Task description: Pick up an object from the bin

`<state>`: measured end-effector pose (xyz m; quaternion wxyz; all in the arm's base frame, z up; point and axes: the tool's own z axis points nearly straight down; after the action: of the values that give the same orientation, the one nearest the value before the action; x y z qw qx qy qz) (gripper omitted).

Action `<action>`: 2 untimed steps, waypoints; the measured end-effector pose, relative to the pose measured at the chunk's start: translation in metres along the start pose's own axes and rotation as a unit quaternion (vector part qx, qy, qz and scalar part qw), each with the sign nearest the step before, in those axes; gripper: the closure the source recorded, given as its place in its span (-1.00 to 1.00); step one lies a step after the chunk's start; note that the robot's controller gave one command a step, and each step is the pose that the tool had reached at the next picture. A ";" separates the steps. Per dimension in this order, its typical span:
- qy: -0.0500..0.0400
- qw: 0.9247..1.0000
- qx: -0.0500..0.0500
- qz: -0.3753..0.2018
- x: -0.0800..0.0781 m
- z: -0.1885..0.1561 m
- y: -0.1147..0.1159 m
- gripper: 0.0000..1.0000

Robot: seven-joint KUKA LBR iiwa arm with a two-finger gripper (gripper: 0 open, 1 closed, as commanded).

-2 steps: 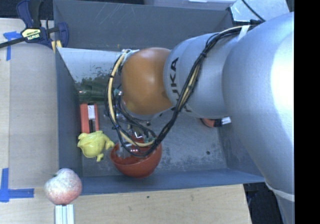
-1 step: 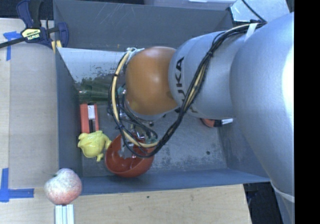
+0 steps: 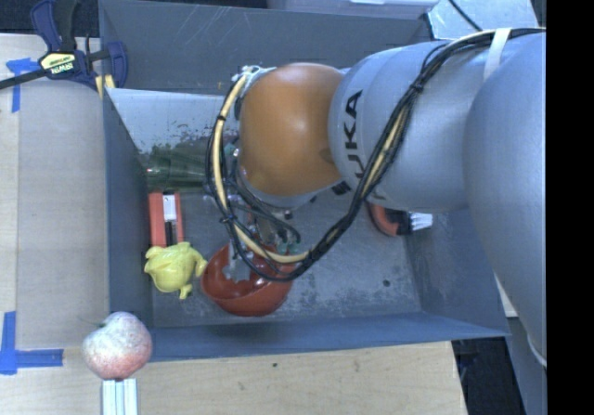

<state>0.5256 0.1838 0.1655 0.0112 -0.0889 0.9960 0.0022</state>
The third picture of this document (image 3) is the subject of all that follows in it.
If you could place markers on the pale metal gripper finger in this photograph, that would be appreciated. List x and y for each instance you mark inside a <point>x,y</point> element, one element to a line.
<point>245,277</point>
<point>232,269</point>

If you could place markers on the red bowl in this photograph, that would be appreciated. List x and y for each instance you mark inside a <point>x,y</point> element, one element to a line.
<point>246,299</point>

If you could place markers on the yellow toy chicken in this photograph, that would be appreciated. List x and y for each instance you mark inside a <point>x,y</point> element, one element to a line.
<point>172,268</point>

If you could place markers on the orange flat box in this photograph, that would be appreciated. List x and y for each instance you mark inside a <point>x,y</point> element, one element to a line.
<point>158,223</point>

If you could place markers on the grey metal bin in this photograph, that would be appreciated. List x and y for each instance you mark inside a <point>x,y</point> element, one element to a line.
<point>352,274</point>

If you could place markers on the orange and black brush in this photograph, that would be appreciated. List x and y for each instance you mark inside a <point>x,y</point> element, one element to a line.
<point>387,220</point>

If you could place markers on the red and pale apple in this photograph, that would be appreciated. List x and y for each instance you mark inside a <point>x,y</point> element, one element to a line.
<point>117,346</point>

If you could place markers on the pale wood board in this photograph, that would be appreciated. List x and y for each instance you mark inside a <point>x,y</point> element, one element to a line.
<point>60,218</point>

